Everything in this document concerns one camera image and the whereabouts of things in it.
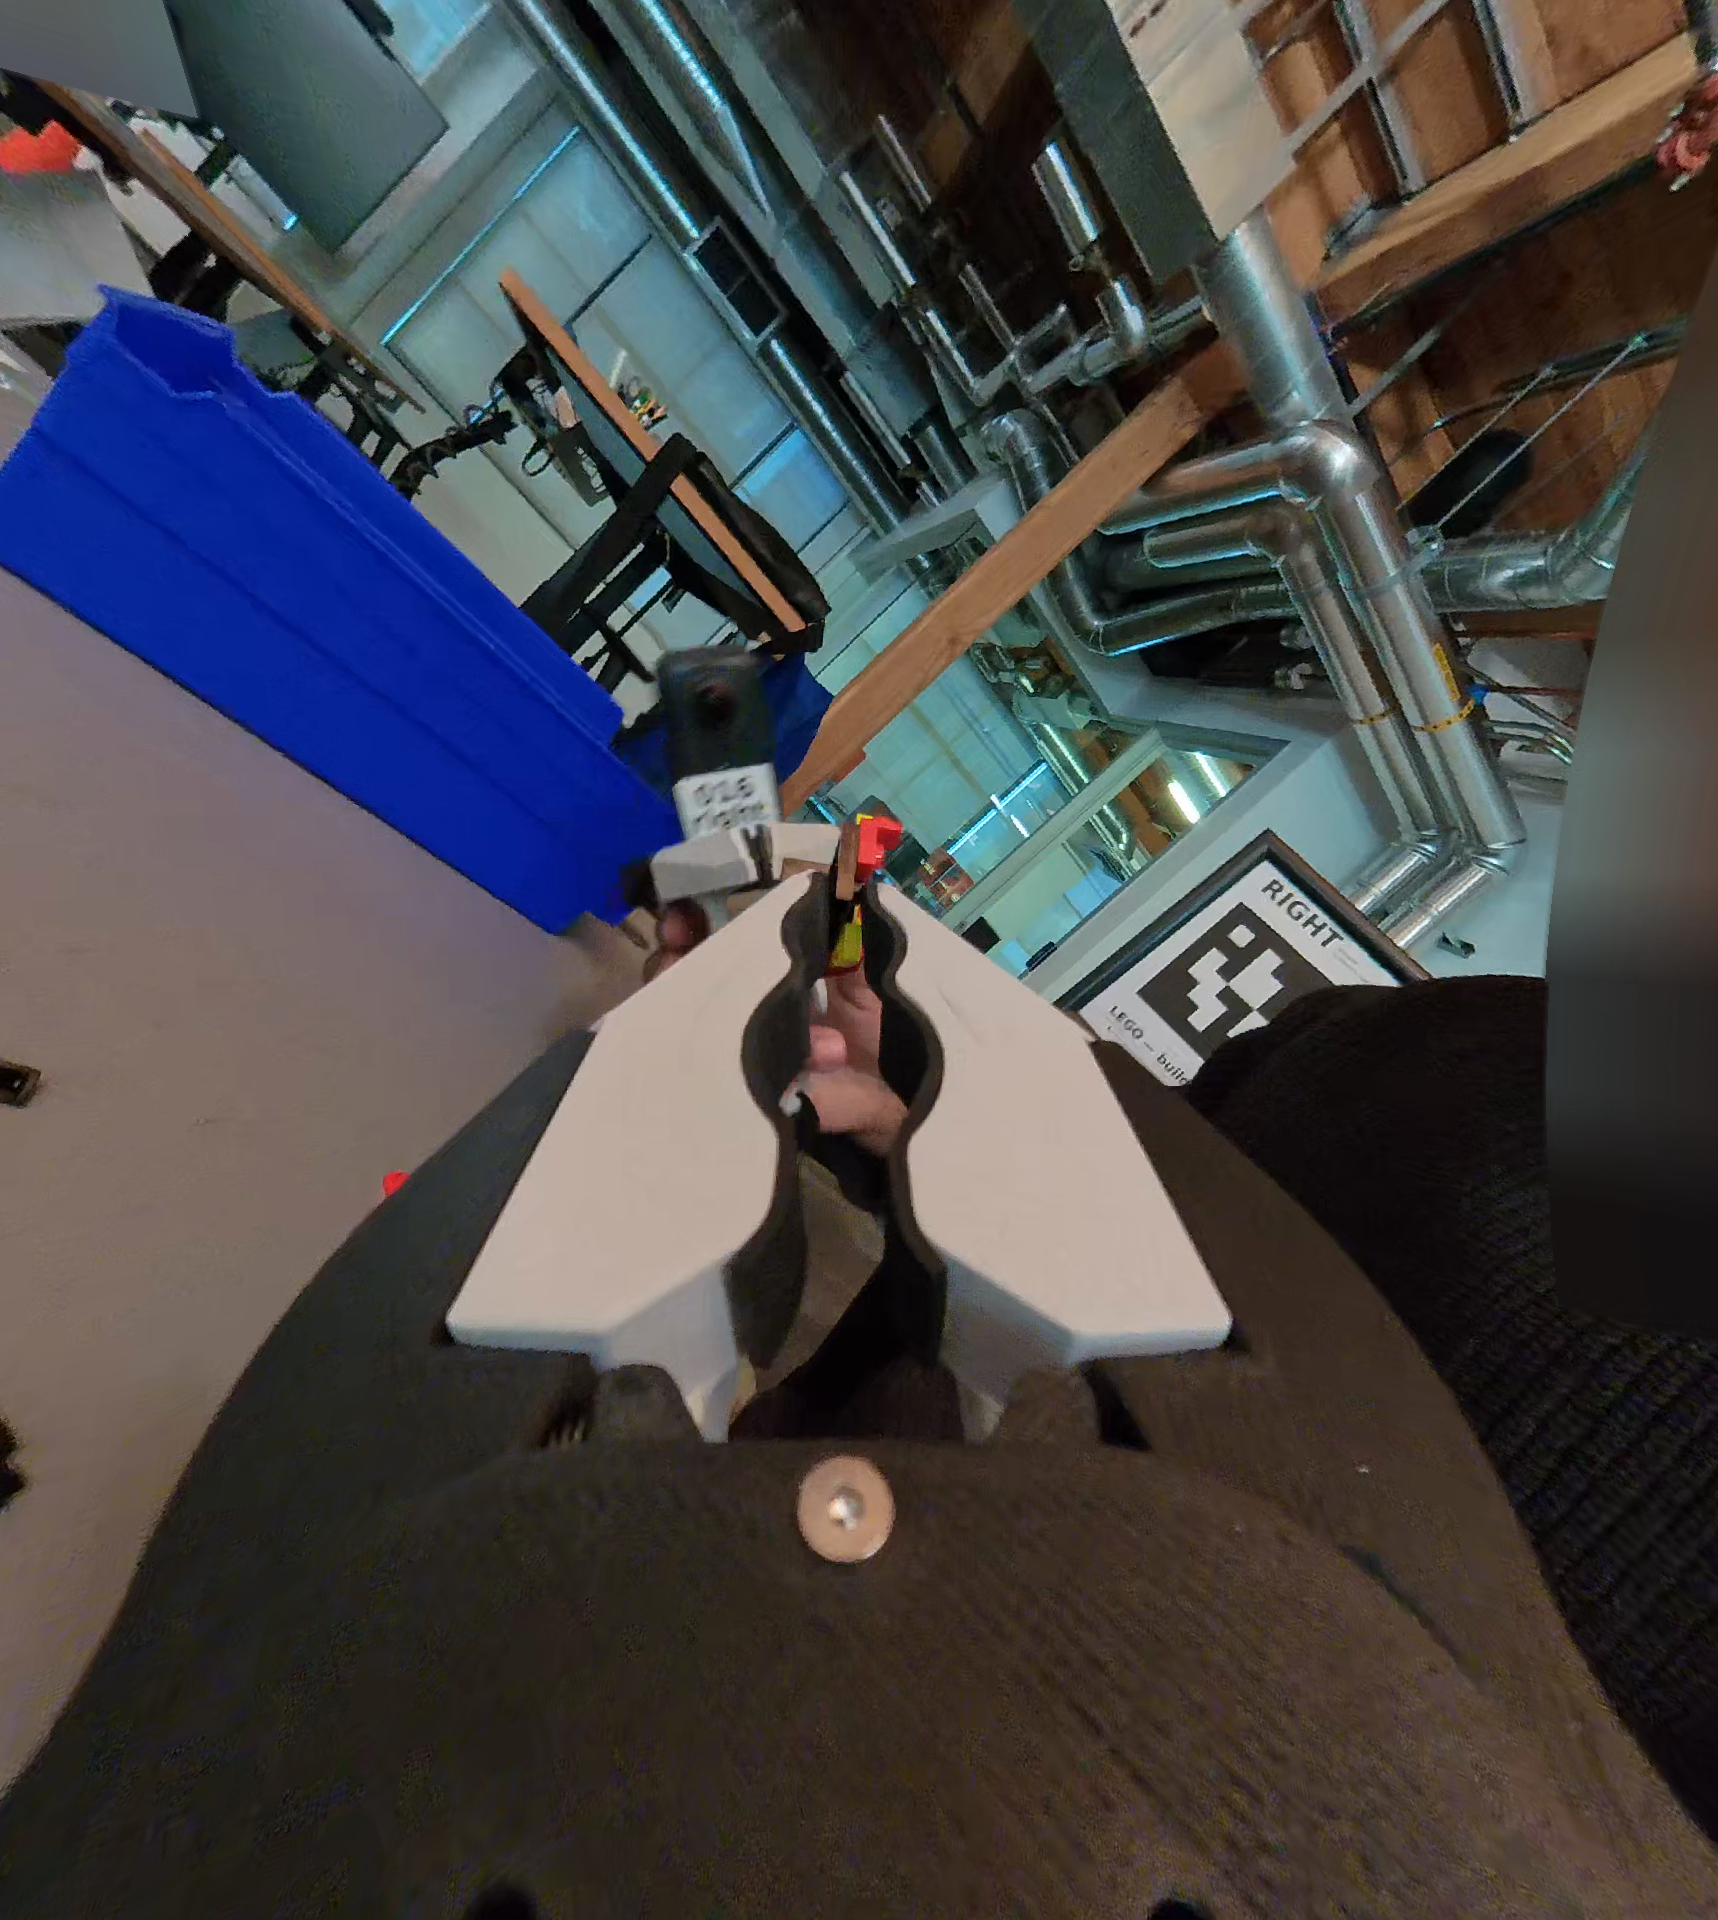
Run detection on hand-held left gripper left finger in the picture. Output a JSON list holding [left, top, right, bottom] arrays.
[[445, 866, 821, 1446]]

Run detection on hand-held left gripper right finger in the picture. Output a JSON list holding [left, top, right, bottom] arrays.
[[858, 876, 1237, 1443]]

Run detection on yellow wing lego assembly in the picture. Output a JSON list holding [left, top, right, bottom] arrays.
[[818, 811, 906, 980]]

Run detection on person's right hand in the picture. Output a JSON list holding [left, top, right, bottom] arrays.
[[640, 905, 915, 1160]]

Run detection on blue jacket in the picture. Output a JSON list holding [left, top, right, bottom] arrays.
[[617, 657, 839, 804]]

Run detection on wooden top standing desk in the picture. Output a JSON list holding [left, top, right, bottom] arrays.
[[499, 270, 834, 663]]

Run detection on framed black white tag sign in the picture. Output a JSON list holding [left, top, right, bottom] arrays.
[[1058, 829, 1435, 1095]]

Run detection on wooden ceiling beam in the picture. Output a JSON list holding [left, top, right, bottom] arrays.
[[780, 353, 1259, 820]]

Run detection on blue plastic bin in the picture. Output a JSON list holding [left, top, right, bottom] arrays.
[[0, 285, 684, 938]]

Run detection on computer monitor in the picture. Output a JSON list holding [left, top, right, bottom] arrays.
[[169, 0, 451, 259]]

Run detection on silver ventilation duct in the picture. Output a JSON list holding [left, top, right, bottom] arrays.
[[978, 210, 1536, 919]]

